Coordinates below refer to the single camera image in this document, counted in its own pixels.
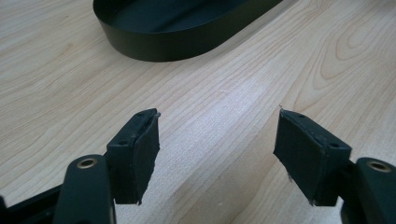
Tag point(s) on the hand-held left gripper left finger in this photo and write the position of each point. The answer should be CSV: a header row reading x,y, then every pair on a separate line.
x,y
134,158

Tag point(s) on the black hook rack with tray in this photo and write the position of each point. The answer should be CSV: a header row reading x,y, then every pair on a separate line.
x,y
174,34

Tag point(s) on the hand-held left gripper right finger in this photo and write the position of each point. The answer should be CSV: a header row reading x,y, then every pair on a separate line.
x,y
311,158

